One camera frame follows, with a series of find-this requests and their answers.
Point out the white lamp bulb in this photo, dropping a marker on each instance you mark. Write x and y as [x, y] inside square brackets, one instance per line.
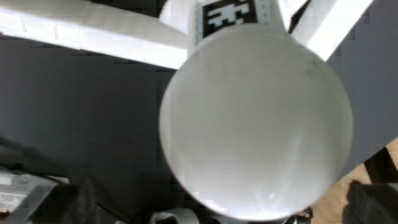
[256, 123]

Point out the white right fence bar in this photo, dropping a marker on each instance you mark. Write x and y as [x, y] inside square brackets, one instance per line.
[318, 21]

